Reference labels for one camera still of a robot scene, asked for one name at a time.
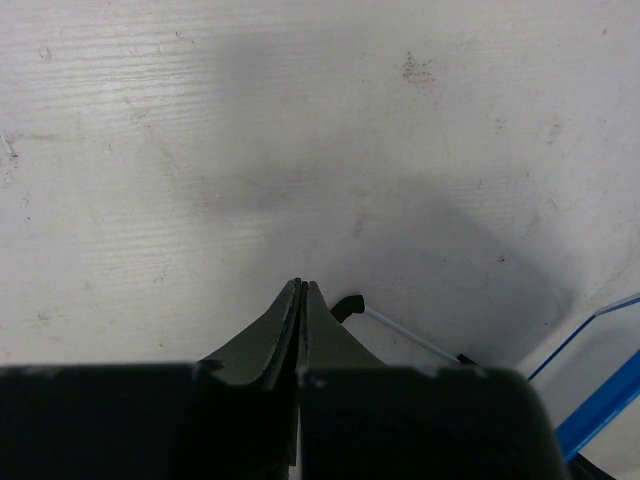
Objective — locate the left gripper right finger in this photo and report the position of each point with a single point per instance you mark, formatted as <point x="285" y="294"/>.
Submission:
<point x="364" y="419"/>

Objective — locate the blue framed whiteboard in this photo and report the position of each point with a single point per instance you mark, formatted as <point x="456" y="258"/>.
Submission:
<point x="590" y="378"/>

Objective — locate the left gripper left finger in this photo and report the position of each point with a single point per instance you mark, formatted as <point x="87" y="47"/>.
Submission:
<point x="230" y="415"/>

